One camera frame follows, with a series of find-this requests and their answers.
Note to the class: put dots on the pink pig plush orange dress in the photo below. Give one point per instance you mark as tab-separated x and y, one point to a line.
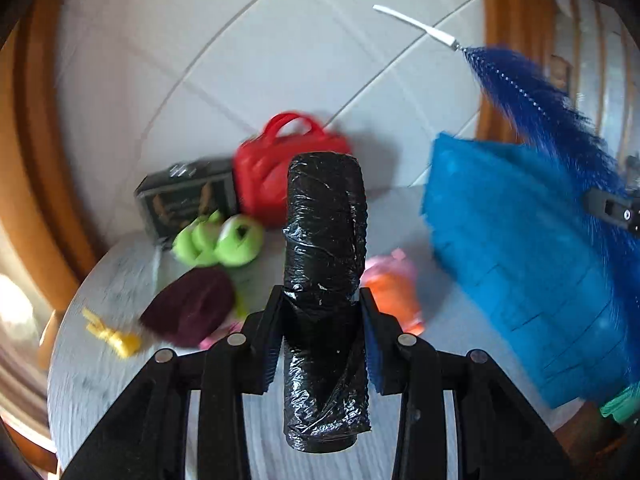
395	295

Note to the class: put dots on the wooden chair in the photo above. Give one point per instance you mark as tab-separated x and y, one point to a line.
45	160
580	25

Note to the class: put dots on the yellow toy piece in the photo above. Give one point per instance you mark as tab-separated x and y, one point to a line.
122	341

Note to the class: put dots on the small pink item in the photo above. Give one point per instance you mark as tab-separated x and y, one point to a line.
215	340

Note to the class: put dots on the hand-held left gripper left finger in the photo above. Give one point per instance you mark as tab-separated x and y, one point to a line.
270	355

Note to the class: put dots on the green plush toy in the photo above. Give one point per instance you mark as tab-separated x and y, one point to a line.
235	242

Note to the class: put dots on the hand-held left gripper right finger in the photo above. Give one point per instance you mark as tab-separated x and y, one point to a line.
374	355

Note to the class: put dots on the grey cloth covered desktop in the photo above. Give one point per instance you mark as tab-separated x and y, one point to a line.
125	385

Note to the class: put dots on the blue storage basket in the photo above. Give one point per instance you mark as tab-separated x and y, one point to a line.
500	260

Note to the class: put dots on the green crumpled item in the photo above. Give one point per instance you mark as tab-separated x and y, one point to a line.
622	405

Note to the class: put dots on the blue feather duster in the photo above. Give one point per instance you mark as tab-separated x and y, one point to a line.
520	90

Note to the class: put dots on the black trash bag roll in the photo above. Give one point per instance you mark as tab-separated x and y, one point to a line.
325	240

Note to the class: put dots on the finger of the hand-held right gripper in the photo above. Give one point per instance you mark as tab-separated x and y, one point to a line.
612	207

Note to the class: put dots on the dark printed box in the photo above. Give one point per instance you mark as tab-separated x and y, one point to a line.
175	200

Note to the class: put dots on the red plastic carry case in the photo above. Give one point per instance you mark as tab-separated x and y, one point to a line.
262	180

